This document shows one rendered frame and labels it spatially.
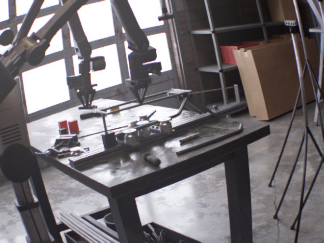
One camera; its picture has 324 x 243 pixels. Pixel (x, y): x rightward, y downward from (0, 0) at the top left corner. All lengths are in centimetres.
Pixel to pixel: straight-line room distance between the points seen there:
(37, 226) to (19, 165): 29
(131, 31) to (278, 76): 387
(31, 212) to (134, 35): 81
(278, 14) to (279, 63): 118
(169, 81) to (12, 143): 427
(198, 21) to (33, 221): 450
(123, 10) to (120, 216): 76
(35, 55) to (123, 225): 75
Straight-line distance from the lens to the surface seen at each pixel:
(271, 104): 549
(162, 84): 582
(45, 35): 159
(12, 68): 156
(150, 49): 205
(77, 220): 311
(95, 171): 188
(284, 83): 570
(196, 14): 602
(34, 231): 192
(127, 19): 185
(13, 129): 174
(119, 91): 553
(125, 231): 190
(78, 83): 217
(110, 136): 204
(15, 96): 172
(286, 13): 663
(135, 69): 201
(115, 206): 187
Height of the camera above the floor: 145
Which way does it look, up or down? 14 degrees down
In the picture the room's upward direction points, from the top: 10 degrees counter-clockwise
